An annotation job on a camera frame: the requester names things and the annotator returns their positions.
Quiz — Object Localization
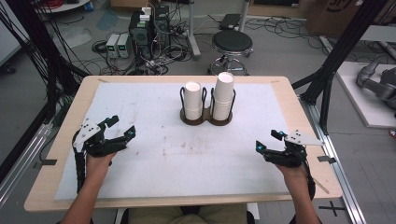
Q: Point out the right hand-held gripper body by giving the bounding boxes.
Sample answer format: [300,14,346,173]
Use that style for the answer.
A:
[265,130,325,169]

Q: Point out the cardboard box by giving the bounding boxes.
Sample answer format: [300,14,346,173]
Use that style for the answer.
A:
[305,0,396,39]

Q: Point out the person's left hand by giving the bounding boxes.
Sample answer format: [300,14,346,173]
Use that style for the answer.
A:
[85,151,118,185]

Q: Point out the white table leg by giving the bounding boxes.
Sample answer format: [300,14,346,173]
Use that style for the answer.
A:
[186,0,203,61]

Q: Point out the white platform board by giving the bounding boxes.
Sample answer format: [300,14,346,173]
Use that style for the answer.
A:
[335,61,396,130]

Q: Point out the black wire cup holder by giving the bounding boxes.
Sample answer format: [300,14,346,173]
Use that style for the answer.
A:
[179,86,237,127]

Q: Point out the white table mat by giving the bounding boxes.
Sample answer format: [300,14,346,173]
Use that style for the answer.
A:
[53,81,291,201]

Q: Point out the thin wooden stick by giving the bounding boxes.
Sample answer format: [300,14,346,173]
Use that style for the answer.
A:
[312,177,331,195]

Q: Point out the person's khaki pants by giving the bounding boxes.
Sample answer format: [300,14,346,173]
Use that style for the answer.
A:
[128,203,249,224]

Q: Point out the black cable chain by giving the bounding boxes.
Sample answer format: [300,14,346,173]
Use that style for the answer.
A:
[72,139,89,194]

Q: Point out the black flat device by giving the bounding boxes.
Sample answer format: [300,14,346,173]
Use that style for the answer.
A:
[219,13,243,31]

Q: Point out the black round stool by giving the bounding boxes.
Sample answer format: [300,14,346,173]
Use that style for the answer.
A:
[207,29,254,77]

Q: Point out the black frame post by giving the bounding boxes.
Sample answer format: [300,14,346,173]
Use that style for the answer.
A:
[0,0,92,185]
[290,0,393,135]

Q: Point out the tangle of floor cables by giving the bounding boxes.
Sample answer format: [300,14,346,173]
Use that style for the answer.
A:
[91,31,194,77]

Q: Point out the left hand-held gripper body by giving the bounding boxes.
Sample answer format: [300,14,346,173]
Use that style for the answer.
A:
[72,118,120,158]

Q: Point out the grey bench power supply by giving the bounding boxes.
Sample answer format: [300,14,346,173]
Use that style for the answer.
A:
[105,33,120,59]
[116,33,131,60]

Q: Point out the black computer tower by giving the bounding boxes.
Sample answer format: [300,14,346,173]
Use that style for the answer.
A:
[128,5,171,61]

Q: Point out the short stack white paper cups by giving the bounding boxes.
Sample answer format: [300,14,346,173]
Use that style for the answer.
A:
[184,80,204,121]

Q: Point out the aluminium rail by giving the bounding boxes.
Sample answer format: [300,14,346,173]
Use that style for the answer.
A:
[298,95,369,224]
[0,121,54,209]

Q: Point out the person's right hand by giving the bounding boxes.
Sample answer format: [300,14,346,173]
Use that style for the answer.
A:
[275,163,310,189]

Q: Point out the tall stack white paper cups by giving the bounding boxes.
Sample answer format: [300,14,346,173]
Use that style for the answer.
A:
[212,71,235,122]

